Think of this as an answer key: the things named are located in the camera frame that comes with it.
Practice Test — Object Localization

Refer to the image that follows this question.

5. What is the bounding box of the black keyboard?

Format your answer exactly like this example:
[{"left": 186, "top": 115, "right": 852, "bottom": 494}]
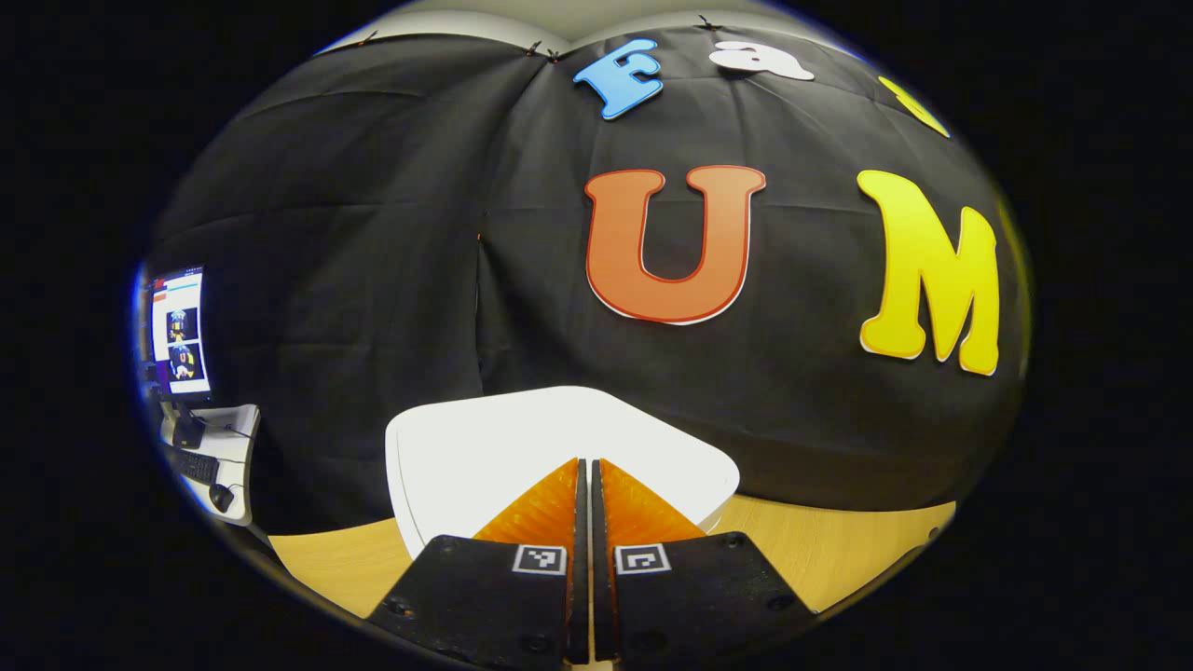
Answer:
[{"left": 175, "top": 447, "right": 221, "bottom": 486}]

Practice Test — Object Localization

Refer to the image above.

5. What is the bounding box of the white side table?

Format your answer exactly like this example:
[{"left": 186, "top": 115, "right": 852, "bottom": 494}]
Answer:
[{"left": 158, "top": 403, "right": 262, "bottom": 527}]

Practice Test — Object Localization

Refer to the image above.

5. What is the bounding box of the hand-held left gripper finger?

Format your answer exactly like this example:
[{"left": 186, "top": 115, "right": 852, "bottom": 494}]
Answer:
[
  {"left": 366, "top": 457, "right": 591, "bottom": 667},
  {"left": 591, "top": 457, "right": 819, "bottom": 667}
]

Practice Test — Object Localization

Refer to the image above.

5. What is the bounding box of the white desktop garbage bin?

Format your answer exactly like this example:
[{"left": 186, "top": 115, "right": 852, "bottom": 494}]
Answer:
[{"left": 385, "top": 385, "right": 742, "bottom": 560}]

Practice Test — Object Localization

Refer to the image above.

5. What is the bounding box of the wooden desktop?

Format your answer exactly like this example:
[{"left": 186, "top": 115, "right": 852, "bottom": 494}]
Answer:
[{"left": 268, "top": 494, "right": 959, "bottom": 667}]

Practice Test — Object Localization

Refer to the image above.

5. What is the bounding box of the black backdrop cloth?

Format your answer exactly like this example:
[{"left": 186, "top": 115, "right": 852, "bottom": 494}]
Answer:
[{"left": 144, "top": 23, "right": 1031, "bottom": 537}]

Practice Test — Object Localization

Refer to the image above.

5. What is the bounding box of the computer monitor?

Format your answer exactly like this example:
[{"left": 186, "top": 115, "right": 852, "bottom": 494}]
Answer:
[{"left": 144, "top": 264, "right": 213, "bottom": 450}]

